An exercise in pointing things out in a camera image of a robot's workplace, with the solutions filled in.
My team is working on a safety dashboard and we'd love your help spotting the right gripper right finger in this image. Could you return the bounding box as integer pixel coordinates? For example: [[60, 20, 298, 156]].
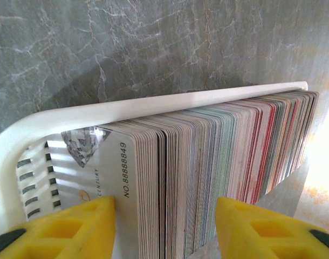
[[215, 196, 329, 259]]

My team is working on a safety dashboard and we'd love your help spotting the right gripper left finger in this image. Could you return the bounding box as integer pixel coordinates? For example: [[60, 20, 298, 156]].
[[0, 196, 116, 259]]

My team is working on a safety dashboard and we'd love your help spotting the silver diamond print card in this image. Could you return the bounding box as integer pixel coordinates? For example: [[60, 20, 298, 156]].
[[47, 125, 140, 259]]

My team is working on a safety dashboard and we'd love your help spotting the stack of plastic cards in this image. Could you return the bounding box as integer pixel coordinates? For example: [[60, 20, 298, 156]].
[[134, 91, 320, 259]]

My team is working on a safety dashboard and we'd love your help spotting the white slotted plastic tray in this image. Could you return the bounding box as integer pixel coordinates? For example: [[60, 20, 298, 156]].
[[0, 81, 309, 259]]

